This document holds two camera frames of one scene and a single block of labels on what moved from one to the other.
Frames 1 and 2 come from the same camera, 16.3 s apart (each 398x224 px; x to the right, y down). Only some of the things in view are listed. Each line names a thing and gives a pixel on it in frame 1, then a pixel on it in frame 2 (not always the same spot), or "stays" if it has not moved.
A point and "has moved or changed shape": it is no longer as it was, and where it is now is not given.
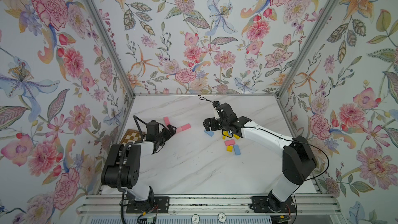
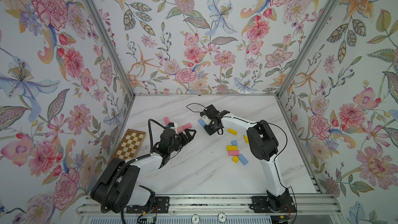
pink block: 230,142 -> 233,153
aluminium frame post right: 315,33 stays
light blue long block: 210,133 has moved or changed shape
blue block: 237,150 -> 243,159
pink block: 167,121 stays
